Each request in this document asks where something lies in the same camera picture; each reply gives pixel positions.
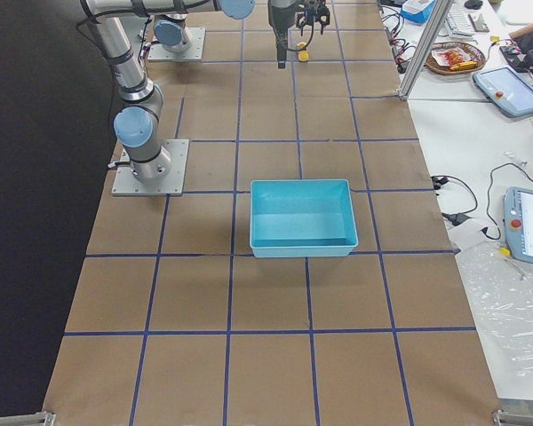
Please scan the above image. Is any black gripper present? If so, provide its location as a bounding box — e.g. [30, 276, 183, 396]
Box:
[296, 0, 330, 28]

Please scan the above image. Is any yellow beetle toy car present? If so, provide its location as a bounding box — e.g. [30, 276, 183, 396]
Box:
[296, 42, 309, 63]

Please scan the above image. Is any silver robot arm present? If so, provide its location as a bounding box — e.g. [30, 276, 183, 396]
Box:
[77, 1, 255, 183]
[267, 0, 331, 69]

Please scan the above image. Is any wicker snack basket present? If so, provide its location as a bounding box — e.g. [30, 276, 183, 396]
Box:
[425, 42, 487, 75]

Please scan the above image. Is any light blue plastic bin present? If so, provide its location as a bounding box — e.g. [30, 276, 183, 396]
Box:
[250, 179, 359, 258]

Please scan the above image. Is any far teach pendant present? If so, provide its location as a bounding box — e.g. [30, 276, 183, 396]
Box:
[472, 67, 533, 118]

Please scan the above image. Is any teach pendant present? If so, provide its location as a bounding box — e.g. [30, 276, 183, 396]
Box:
[472, 67, 533, 118]
[504, 186, 533, 264]

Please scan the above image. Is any near teach pendant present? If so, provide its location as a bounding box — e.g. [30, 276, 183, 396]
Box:
[504, 186, 533, 264]

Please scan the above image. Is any brown paper table cover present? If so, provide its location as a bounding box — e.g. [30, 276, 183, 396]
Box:
[44, 1, 497, 425]

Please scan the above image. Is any clear plastic sheet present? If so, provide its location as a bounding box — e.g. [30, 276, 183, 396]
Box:
[456, 243, 533, 400]

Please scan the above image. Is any aluminium frame post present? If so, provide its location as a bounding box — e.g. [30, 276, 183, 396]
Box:
[397, 0, 452, 100]

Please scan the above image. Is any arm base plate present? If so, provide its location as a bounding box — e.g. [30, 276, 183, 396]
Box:
[111, 139, 189, 196]
[147, 28, 205, 62]

